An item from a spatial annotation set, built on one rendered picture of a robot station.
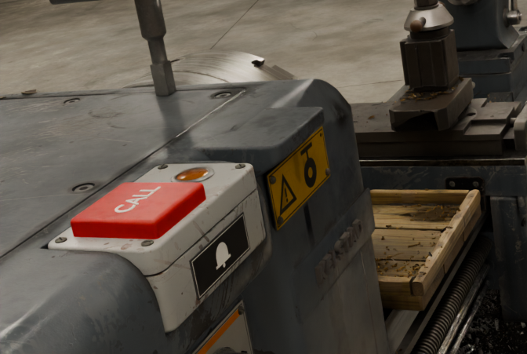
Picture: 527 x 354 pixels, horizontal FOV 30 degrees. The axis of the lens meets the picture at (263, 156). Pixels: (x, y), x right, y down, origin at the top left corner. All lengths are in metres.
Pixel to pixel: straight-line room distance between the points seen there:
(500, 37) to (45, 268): 1.70
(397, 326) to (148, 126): 0.57
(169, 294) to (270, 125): 0.21
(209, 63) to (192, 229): 0.50
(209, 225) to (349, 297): 0.29
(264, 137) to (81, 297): 0.23
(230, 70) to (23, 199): 0.42
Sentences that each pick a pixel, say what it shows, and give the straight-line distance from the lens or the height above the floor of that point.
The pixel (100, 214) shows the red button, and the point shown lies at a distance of 0.58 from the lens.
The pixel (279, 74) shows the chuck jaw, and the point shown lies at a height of 1.20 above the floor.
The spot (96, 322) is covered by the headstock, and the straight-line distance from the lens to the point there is 0.52.
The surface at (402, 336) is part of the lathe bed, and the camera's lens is 1.25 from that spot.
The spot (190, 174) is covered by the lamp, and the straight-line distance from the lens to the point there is 0.64.
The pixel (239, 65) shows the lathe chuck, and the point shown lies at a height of 1.23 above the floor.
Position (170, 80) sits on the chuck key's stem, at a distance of 0.87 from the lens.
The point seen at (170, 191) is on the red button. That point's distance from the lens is 0.59.
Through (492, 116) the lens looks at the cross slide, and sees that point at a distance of 1.61.
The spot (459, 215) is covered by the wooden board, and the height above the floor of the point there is 0.91.
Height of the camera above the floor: 1.46
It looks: 18 degrees down
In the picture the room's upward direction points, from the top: 10 degrees counter-clockwise
